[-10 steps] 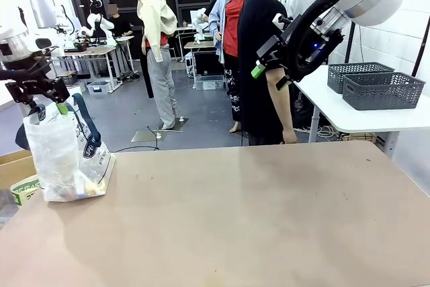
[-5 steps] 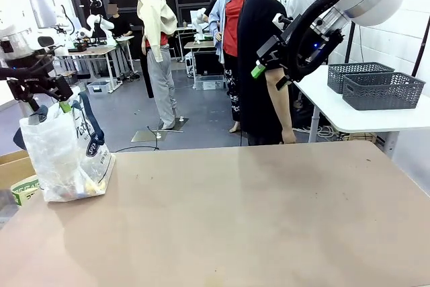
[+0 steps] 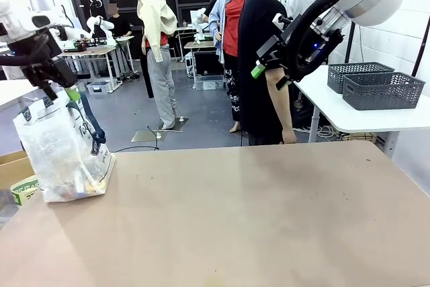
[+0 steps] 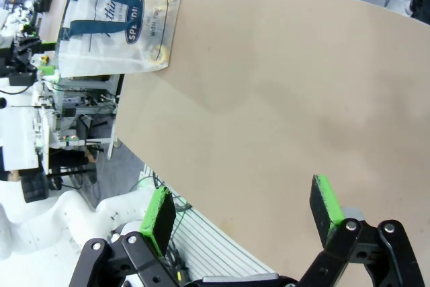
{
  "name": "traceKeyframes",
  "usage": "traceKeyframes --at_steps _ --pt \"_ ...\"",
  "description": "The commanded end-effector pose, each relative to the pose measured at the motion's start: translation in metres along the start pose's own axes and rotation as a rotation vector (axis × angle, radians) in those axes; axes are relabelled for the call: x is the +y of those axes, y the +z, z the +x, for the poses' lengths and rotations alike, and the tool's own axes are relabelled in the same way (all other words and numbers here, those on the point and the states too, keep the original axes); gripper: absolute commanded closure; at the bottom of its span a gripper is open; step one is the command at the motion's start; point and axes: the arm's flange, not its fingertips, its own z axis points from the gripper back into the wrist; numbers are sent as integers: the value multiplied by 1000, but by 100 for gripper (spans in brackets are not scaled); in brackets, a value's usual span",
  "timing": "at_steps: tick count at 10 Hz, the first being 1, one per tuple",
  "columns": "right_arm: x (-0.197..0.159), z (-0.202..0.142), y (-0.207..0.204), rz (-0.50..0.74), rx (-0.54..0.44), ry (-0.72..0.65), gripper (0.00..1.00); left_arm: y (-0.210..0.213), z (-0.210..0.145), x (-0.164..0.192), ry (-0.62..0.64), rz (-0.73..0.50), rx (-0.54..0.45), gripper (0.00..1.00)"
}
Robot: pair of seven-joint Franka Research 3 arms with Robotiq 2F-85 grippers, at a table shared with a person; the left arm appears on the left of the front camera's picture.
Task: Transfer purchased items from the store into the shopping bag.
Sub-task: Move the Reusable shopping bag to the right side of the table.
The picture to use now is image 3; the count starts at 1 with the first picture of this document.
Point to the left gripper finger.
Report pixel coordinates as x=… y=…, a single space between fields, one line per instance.
x=49 y=91
x=72 y=93

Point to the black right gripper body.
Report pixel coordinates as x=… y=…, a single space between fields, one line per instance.
x=272 y=48

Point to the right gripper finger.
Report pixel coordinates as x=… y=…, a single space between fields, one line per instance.
x=284 y=83
x=258 y=71

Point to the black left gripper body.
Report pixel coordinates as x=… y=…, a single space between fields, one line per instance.
x=40 y=58

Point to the grey plastic lattice basket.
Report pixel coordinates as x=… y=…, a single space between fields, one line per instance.
x=383 y=92
x=356 y=68

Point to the person's right forearm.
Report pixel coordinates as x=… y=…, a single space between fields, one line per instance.
x=284 y=115

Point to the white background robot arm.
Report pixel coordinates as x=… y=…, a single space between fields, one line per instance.
x=102 y=25
x=72 y=33

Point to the person's right hand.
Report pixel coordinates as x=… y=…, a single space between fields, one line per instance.
x=289 y=135

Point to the person in black t-shirt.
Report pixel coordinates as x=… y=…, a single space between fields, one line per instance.
x=258 y=31

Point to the white plastic storage bin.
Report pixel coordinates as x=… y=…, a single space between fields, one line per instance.
x=99 y=88

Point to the white height-adjustable table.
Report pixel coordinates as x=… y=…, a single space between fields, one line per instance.
x=13 y=90

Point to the mannequin blue shirt red top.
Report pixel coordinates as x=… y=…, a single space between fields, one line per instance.
x=231 y=25

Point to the wooden background work desk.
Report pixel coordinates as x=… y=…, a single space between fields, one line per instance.
x=94 y=51

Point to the clear plastic storage bin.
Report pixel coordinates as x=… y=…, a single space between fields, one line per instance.
x=210 y=82

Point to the black box under desk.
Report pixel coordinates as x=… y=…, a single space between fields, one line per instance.
x=208 y=63

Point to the small background desk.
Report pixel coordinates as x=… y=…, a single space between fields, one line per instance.
x=200 y=45

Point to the white background robot figure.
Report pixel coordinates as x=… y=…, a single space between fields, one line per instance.
x=200 y=31

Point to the black tripod stand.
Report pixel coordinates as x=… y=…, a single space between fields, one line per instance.
x=350 y=48
x=420 y=55

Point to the background person in black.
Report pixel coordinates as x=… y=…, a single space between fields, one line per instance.
x=119 y=26

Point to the metal floor plate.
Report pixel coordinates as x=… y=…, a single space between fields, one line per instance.
x=144 y=136

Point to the brown cardboard box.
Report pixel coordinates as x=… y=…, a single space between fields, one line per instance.
x=13 y=169

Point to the white side table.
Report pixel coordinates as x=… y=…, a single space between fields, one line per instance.
x=363 y=119

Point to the green and white carton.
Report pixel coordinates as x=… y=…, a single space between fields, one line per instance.
x=25 y=193

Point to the mannequin with beige jacket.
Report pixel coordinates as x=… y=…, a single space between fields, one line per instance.
x=156 y=31

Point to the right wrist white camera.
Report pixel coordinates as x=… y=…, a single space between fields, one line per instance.
x=279 y=19

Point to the grey wall panel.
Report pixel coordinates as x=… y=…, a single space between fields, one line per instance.
x=42 y=1

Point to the mannequin base plate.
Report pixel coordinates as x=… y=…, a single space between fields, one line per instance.
x=178 y=125

